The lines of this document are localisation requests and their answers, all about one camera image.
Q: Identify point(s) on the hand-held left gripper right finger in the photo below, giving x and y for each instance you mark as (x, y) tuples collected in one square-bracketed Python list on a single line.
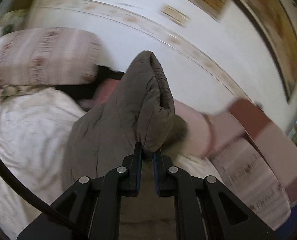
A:
[(156, 175)]

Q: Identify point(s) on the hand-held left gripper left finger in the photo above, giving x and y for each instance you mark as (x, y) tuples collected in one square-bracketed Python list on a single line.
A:
[(138, 172)]

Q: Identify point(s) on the brown quilted jacket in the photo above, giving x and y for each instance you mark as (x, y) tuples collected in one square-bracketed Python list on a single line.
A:
[(128, 110)]

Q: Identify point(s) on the black cloth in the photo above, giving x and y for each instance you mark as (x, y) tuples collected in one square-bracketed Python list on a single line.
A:
[(83, 90)]

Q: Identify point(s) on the white bed sheet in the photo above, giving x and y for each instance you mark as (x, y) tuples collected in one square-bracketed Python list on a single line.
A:
[(31, 135)]

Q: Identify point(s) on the floral patterned cloth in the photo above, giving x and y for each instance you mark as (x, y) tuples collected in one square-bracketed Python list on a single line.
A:
[(21, 90)]

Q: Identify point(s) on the pink striped floral pillow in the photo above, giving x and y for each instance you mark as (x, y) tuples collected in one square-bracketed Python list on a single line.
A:
[(43, 55)]

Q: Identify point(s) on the small framed picture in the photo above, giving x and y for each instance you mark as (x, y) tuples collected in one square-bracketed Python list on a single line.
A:
[(174, 15)]

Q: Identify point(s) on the large framed picture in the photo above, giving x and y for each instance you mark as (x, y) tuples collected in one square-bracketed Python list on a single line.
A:
[(276, 30)]

